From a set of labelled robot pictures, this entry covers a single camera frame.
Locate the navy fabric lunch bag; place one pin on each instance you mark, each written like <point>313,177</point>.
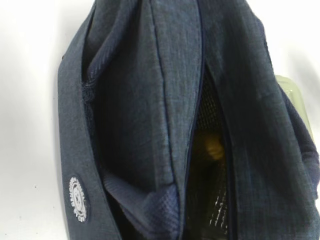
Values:
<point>139,87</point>

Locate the yellow pear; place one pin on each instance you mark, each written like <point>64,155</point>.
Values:
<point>214,146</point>

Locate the green lidded glass container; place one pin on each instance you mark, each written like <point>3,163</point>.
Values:
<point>296,110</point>

